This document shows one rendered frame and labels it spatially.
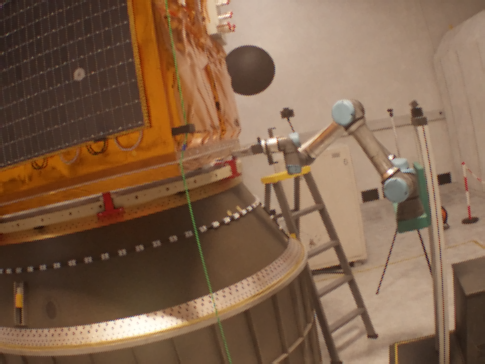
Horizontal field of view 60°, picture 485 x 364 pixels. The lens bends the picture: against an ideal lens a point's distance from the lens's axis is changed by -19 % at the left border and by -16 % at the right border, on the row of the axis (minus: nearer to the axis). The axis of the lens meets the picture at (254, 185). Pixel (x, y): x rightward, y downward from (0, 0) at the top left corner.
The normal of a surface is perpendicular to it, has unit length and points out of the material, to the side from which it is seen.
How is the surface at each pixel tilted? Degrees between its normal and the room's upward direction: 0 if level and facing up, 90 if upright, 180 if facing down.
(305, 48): 90
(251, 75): 90
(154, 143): 99
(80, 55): 90
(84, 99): 90
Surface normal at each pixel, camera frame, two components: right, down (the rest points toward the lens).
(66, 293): -0.04, -0.38
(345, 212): -0.07, 0.11
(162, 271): 0.35, -0.47
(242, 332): 0.69, -0.07
